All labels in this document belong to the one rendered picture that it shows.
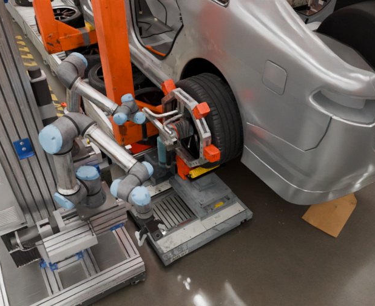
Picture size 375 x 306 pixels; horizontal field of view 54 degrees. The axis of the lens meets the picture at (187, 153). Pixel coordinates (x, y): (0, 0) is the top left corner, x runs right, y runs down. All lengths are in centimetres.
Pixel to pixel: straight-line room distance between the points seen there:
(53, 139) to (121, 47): 109
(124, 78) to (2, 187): 112
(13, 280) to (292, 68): 216
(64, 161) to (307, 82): 120
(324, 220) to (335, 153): 139
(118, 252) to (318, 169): 147
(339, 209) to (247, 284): 111
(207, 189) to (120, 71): 116
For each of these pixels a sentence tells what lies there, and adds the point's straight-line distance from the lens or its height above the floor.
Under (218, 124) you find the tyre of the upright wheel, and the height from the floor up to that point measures 103.
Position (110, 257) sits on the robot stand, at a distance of 271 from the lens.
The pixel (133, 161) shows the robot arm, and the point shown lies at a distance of 171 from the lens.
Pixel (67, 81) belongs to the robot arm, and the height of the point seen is 139.
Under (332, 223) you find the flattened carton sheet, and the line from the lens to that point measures 330.
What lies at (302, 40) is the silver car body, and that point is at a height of 168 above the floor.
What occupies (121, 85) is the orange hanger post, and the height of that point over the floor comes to 107.
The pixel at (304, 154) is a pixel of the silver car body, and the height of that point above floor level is 115.
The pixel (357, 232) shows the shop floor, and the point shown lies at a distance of 333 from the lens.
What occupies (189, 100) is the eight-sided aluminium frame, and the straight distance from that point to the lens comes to 244.
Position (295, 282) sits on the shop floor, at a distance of 290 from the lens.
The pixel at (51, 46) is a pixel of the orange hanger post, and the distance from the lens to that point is 457.
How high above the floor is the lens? 243
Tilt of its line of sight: 41 degrees down
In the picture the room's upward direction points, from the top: straight up
